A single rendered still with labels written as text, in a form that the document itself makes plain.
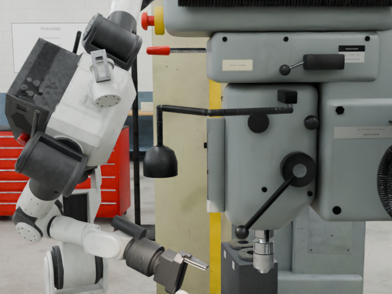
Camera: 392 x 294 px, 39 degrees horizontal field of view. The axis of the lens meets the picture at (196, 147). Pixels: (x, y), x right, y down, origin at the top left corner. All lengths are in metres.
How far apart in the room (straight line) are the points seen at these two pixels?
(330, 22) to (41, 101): 0.73
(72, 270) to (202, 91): 1.42
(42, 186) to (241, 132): 0.54
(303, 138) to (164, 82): 1.85
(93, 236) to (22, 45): 9.20
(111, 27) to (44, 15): 8.95
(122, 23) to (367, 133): 0.80
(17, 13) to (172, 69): 7.88
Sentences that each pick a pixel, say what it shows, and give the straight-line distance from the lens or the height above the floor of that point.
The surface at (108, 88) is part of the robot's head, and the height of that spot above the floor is 1.61.
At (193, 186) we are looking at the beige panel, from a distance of 3.00.
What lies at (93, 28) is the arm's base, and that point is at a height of 1.77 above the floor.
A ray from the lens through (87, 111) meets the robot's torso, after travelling 1.44.
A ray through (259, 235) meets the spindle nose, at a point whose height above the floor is 1.29.
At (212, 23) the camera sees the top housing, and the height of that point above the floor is 1.74.
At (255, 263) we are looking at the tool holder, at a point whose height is 1.22.
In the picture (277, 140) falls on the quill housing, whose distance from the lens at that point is 1.14.
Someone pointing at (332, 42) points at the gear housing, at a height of 1.71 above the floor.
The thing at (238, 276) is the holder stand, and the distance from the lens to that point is 1.65.
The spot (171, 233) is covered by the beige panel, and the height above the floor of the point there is 0.75.
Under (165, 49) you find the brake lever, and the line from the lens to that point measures 1.30.
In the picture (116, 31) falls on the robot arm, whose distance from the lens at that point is 1.59.
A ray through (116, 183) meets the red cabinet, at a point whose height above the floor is 0.45.
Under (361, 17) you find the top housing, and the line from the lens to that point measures 1.14.
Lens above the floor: 1.66
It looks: 8 degrees down
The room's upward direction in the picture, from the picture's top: straight up
